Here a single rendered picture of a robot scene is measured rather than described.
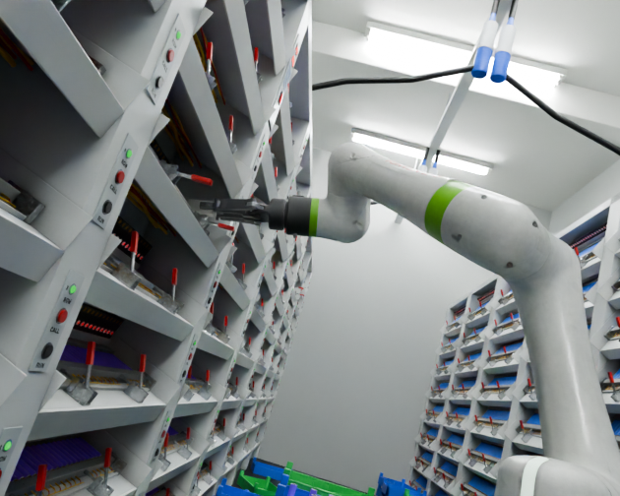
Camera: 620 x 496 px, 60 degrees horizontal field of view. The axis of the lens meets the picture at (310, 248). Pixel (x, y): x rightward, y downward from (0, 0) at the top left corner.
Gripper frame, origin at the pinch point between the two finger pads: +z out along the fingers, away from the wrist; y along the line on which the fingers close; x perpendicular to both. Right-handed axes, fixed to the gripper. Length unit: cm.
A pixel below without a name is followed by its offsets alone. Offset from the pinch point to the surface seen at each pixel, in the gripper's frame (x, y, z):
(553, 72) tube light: -161, -168, -159
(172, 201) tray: 10.3, 33.1, -3.2
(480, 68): -87, -62, -84
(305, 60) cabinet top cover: -68, -37, -18
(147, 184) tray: 11.8, 44.3, -2.3
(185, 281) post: 16.4, -8.8, 3.3
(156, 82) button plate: 2, 57, -6
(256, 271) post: -3, -79, -5
